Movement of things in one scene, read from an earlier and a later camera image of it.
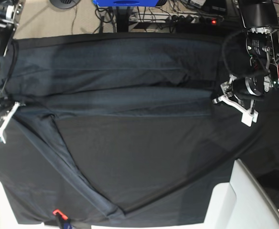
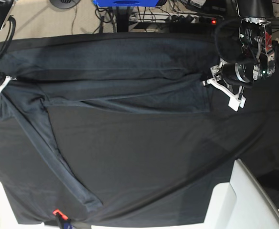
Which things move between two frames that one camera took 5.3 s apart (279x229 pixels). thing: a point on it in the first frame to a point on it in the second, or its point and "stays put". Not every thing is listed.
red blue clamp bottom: x=66 y=223 stays put
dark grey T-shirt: x=104 y=125 stays put
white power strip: x=172 y=18 stays put
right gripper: x=248 y=88 to x=240 y=74
